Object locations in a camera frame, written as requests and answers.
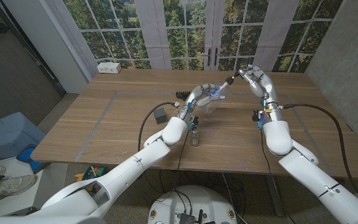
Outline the black nozzle with white tube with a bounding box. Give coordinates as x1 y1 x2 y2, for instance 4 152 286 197
224 73 241 86

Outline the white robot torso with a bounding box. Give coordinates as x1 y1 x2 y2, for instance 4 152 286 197
147 185 238 224

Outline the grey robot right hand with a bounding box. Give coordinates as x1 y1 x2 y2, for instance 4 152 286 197
237 64 284 123

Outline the blue plastic bin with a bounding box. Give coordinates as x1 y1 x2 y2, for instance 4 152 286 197
0 111 46 162

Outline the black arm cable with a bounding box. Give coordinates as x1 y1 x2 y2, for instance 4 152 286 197
280 103 358 214
137 101 180 195

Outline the metal table leg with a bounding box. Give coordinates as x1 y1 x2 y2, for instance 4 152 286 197
265 174 285 218

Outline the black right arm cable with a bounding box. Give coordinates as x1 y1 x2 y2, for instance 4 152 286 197
280 103 358 214

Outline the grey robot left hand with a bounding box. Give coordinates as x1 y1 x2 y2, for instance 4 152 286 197
175 83 226 128

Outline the dark wooden door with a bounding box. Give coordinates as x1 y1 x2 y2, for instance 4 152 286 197
0 0 67 130

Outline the blue flat floor item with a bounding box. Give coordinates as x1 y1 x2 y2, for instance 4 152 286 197
16 146 43 172

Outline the small glass shaker jar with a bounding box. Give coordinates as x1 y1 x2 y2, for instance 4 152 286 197
190 126 200 147

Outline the white power strip box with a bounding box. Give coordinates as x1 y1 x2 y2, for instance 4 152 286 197
96 62 122 75

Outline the black toothed comb rack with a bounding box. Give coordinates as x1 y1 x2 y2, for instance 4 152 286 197
175 90 192 101

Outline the printed window backdrop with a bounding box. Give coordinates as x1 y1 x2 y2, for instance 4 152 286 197
47 0 344 74

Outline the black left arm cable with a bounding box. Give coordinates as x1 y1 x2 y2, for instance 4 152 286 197
137 101 180 195

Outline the teal toy basket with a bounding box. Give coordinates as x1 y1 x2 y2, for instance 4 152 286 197
75 164 107 182

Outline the small grey block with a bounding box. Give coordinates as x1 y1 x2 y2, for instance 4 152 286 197
153 108 168 125

